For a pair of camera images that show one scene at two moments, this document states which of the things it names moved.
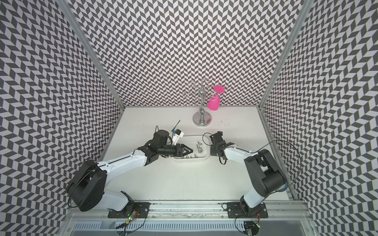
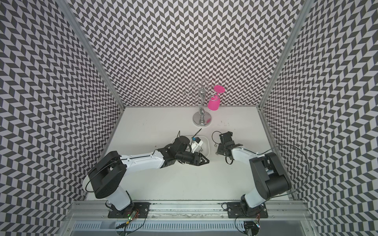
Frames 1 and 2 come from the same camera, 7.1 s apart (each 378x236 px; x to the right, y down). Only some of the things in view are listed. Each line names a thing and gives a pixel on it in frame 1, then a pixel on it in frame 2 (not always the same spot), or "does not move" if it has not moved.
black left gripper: [182, 148] → [197, 162]
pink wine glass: [214, 102] does not move
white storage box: [200, 145] does not move
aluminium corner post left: [69, 11] does not move
